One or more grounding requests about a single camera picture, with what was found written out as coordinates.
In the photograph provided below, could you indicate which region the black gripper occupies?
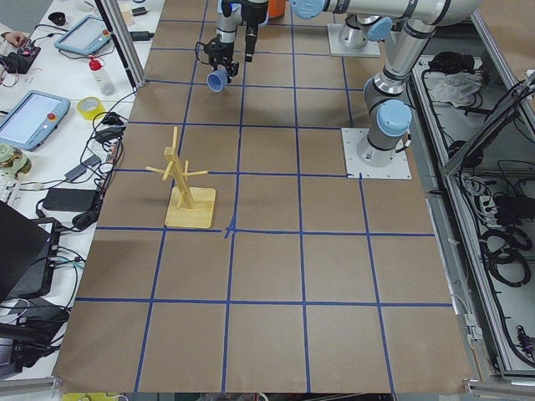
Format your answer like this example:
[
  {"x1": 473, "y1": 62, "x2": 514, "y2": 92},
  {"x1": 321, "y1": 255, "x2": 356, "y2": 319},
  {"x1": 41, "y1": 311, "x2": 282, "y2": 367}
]
[
  {"x1": 242, "y1": 0, "x2": 268, "y2": 28},
  {"x1": 203, "y1": 25, "x2": 257, "y2": 83}
]

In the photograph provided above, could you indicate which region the white plastic cup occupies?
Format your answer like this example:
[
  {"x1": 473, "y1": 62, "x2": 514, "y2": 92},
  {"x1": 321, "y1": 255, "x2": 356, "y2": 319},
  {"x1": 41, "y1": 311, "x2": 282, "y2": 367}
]
[{"x1": 206, "y1": 69, "x2": 228, "y2": 93}]

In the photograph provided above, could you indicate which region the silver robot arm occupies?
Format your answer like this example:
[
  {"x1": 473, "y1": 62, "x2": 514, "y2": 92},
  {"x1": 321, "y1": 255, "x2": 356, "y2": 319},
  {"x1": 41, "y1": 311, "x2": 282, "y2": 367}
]
[
  {"x1": 199, "y1": 1, "x2": 393, "y2": 92},
  {"x1": 291, "y1": 0, "x2": 480, "y2": 99}
]

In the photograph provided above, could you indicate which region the orange cylindrical bin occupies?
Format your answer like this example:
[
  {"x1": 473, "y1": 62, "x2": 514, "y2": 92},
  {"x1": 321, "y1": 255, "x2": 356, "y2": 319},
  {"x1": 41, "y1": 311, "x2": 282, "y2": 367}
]
[{"x1": 267, "y1": 0, "x2": 286, "y2": 19}]

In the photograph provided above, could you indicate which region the red cap squeeze bottle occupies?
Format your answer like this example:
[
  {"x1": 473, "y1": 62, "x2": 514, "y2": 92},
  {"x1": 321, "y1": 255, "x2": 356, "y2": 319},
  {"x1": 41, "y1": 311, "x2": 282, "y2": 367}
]
[{"x1": 89, "y1": 55, "x2": 117, "y2": 96}]

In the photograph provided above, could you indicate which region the far teach pendant tablet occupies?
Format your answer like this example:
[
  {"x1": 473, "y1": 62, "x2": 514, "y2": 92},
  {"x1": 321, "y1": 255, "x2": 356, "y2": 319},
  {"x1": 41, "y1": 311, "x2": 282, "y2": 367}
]
[{"x1": 53, "y1": 15, "x2": 111, "y2": 56}]

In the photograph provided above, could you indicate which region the teach pendant tablet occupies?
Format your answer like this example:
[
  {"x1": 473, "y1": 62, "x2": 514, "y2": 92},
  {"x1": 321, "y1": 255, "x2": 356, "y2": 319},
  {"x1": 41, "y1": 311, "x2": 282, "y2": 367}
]
[
  {"x1": 53, "y1": 15, "x2": 111, "y2": 56},
  {"x1": 1, "y1": 90, "x2": 71, "y2": 151}
]

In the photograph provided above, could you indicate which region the yellow tape roll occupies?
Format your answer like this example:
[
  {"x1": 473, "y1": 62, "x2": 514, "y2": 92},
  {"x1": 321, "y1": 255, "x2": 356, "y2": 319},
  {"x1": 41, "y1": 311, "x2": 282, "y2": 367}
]
[{"x1": 77, "y1": 96, "x2": 105, "y2": 120}]

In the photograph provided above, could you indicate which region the wooden mug tree stand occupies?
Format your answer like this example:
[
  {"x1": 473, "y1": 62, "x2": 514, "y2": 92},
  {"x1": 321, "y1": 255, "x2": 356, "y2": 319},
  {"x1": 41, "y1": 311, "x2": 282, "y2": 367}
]
[{"x1": 145, "y1": 127, "x2": 217, "y2": 229}]

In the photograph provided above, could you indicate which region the near teach pendant tablet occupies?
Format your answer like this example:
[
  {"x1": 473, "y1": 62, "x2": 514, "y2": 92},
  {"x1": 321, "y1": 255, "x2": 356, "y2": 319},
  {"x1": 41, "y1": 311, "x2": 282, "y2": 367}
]
[{"x1": 1, "y1": 90, "x2": 71, "y2": 151}]

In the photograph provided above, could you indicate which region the white crumpled cloth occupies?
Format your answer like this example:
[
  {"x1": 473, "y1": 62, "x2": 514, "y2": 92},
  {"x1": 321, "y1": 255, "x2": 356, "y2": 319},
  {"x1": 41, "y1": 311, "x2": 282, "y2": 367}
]
[{"x1": 431, "y1": 73, "x2": 482, "y2": 108}]

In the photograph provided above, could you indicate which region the black power adapter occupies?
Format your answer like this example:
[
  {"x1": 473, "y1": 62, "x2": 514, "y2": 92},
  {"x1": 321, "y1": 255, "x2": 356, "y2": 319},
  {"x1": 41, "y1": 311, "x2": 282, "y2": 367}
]
[{"x1": 43, "y1": 188, "x2": 98, "y2": 212}]

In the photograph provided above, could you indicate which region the black laptop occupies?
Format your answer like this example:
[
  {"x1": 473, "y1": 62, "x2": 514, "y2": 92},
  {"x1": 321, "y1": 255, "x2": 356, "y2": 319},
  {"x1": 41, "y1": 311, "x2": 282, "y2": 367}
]
[{"x1": 1, "y1": 202, "x2": 60, "y2": 301}]

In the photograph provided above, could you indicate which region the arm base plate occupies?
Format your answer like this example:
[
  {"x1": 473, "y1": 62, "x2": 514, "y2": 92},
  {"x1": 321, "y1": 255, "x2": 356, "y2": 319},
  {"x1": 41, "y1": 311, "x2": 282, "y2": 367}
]
[
  {"x1": 327, "y1": 23, "x2": 380, "y2": 58},
  {"x1": 341, "y1": 128, "x2": 411, "y2": 180}
]

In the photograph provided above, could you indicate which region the aluminium frame post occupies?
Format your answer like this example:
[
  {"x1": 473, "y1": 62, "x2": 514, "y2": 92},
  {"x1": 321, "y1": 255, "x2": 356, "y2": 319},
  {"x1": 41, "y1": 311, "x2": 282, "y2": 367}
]
[{"x1": 94, "y1": 0, "x2": 146, "y2": 89}]

